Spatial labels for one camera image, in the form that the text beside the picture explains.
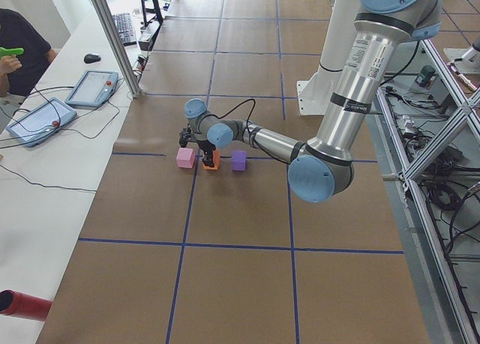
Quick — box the black keyboard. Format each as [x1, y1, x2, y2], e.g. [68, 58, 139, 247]
[112, 13, 137, 46]

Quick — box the red cylinder bottle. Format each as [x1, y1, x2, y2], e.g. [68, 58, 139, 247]
[1, 289, 53, 322]

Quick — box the aluminium side frame rail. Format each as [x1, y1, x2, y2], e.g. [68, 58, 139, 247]
[373, 40, 479, 343]

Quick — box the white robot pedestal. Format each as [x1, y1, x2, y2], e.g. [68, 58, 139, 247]
[297, 0, 360, 115]

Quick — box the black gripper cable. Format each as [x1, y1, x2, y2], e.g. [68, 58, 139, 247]
[215, 97, 301, 165]

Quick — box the pink foam block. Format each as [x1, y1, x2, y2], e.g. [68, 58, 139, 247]
[175, 148, 196, 169]

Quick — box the near blue teach pendant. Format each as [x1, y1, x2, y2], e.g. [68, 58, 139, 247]
[6, 97, 77, 147]

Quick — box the aluminium frame post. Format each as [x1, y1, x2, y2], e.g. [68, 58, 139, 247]
[91, 0, 141, 98]

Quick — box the purple foam block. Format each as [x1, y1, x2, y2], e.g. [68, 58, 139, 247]
[231, 150, 247, 172]

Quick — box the black computer mouse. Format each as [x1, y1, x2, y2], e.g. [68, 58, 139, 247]
[83, 53, 101, 64]

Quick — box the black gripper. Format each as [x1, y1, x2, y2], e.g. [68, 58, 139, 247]
[197, 139, 217, 168]

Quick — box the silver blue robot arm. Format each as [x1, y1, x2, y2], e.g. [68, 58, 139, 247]
[179, 0, 442, 203]

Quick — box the green toy gun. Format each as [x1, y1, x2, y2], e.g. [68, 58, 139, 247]
[0, 47, 24, 58]

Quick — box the blue teach pendant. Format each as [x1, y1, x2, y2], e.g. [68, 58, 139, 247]
[64, 70, 119, 108]
[6, 97, 77, 147]

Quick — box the orange foam block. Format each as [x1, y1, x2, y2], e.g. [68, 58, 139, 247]
[202, 150, 221, 170]

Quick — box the far blue teach pendant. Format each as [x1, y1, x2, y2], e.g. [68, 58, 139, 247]
[64, 70, 119, 108]

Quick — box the seated person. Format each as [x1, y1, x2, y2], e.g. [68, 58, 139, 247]
[0, 7, 57, 101]

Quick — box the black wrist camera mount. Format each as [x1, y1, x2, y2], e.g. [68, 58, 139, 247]
[178, 126, 196, 148]

